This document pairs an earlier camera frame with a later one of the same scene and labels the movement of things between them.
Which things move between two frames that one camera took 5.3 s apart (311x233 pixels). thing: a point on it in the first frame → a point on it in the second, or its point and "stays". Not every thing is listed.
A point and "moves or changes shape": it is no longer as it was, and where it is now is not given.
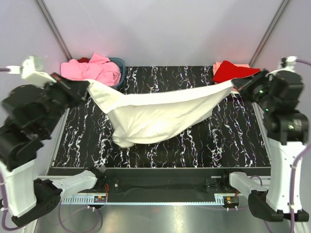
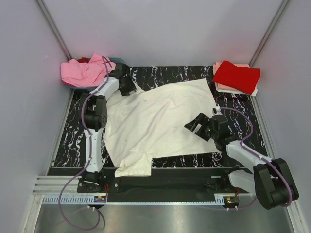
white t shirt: x=138 y=114 moves or changes shape
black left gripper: x=77 y=90 → x=130 y=88
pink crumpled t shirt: x=99 y=69 stays
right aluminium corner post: x=280 y=8 stays
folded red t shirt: x=227 y=71 stays
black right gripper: x=242 y=83 → x=200 y=119
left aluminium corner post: x=54 y=30 stays
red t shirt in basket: x=83 y=59 stays
